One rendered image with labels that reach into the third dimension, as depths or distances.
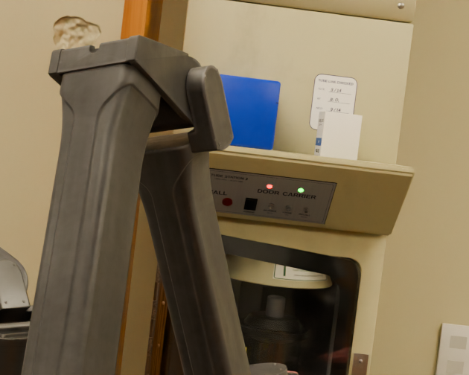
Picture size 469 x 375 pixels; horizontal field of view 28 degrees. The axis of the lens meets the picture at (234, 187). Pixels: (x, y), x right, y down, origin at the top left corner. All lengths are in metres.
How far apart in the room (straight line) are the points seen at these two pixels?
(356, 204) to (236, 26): 0.30
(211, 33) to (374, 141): 0.28
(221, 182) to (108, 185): 0.60
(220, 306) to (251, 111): 0.45
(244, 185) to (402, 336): 0.69
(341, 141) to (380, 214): 0.12
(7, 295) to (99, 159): 0.37
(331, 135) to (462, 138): 0.61
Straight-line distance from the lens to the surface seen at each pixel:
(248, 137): 1.21
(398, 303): 1.82
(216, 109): 0.76
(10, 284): 1.01
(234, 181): 1.24
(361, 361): 1.37
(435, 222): 1.81
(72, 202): 0.65
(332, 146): 1.25
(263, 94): 1.21
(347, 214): 1.29
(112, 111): 0.68
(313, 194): 1.25
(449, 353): 1.86
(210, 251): 0.80
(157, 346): 1.33
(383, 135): 1.34
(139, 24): 1.23
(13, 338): 0.99
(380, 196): 1.26
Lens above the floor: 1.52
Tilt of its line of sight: 3 degrees down
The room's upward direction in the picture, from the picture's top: 7 degrees clockwise
